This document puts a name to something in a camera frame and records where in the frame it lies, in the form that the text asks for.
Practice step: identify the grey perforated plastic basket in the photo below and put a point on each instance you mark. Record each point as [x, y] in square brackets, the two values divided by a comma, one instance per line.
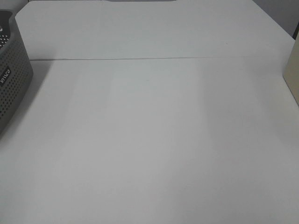
[15, 68]

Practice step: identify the beige box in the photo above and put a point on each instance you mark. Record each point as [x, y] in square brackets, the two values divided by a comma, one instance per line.
[291, 72]

